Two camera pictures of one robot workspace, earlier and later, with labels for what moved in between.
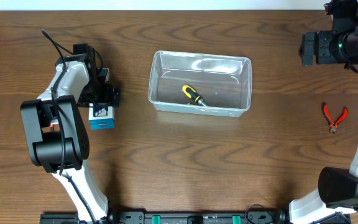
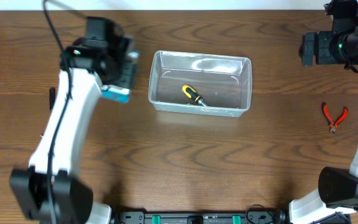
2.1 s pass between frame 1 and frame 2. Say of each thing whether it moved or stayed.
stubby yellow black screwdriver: stayed
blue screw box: moved
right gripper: stayed
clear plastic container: stayed
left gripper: moved
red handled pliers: stayed
